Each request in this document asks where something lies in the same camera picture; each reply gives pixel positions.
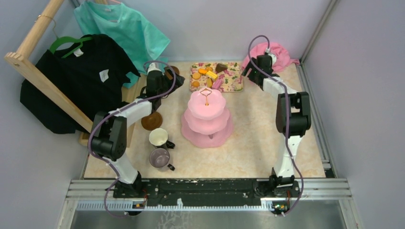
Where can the orange round cookie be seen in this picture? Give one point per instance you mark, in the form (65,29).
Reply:
(196,75)
(195,84)

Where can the white mug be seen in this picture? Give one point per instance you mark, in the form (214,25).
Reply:
(159,138)

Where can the purple mug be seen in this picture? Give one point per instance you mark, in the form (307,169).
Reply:
(161,160)

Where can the orange pastry piece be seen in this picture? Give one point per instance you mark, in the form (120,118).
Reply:
(202,71)

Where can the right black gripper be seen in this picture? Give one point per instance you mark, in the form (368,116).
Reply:
(251,65)

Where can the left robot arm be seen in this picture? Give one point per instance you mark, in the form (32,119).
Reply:
(108,138)

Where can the pink cloth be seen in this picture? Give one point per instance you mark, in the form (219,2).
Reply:
(283,59)

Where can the yellow cake piece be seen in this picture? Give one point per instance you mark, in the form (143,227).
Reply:
(212,75)

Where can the brown round coaster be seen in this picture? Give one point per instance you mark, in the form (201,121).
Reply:
(176,69)
(152,121)

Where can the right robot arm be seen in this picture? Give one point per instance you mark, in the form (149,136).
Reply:
(293,120)

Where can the black t-shirt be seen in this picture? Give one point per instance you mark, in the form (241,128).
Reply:
(92,80)

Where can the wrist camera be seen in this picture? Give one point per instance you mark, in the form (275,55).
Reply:
(153,67)
(271,56)

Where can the pink three-tier cake stand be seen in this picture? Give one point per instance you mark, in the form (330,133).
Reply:
(207,122)

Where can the green clothes hanger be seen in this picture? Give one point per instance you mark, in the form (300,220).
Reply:
(67,39)

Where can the pink macaron roll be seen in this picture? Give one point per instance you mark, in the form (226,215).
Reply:
(217,85)

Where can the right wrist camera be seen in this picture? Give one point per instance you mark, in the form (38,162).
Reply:
(271,56)

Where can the wooden clothes rack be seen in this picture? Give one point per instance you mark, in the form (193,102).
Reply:
(20,61)

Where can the floral serving tray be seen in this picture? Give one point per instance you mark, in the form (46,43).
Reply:
(232,79)

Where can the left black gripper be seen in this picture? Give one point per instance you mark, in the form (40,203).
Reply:
(176,81)

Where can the teal t-shirt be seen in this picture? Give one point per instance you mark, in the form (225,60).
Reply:
(135,34)

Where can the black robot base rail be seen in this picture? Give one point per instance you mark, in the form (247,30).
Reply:
(239,192)

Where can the chocolate cake slice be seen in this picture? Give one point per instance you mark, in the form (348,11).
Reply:
(220,67)

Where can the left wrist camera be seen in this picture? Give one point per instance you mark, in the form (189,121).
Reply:
(153,67)

